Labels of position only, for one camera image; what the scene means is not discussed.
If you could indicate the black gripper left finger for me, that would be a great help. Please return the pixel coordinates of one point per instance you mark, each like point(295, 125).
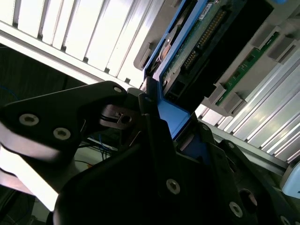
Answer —
point(58, 112)

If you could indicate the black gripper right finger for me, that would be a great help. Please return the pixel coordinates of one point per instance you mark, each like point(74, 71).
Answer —
point(220, 168)

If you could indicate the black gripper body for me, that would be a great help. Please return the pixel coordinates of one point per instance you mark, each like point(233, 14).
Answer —
point(117, 192)

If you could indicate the hard disk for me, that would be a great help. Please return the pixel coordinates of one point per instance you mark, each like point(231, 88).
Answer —
point(187, 58)

